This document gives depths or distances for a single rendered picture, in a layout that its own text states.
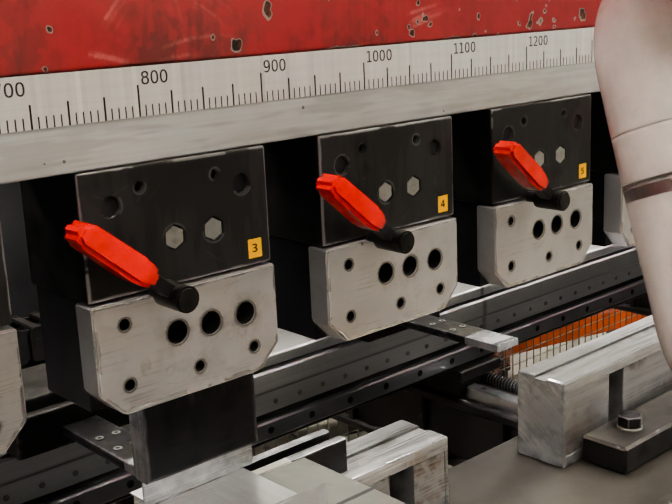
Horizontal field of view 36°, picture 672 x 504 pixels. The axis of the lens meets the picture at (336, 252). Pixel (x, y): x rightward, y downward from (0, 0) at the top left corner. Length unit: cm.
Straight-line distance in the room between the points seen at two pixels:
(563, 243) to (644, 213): 31
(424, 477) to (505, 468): 19
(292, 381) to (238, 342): 42
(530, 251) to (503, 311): 45
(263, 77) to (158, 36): 9
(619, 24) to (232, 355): 35
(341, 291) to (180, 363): 15
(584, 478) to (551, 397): 9
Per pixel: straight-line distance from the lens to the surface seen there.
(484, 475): 111
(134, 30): 68
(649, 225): 71
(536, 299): 148
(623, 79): 72
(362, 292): 82
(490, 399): 137
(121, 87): 68
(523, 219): 96
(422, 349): 131
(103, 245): 63
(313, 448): 87
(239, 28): 73
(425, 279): 87
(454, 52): 88
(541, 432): 113
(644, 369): 122
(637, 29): 71
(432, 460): 96
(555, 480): 110
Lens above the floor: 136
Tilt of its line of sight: 14 degrees down
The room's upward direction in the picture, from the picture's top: 3 degrees counter-clockwise
